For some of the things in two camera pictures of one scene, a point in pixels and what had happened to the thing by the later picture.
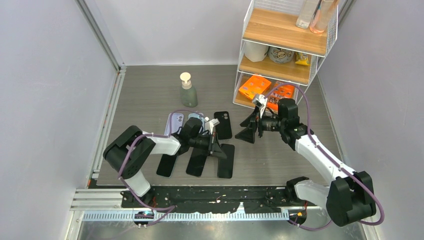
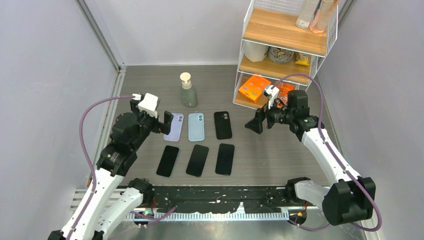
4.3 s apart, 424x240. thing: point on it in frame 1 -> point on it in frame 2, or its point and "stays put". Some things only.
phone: [223, 128] stays put
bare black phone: [225, 166] stays put
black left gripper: [214, 148] -> [164, 127]
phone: [177, 122] stays put
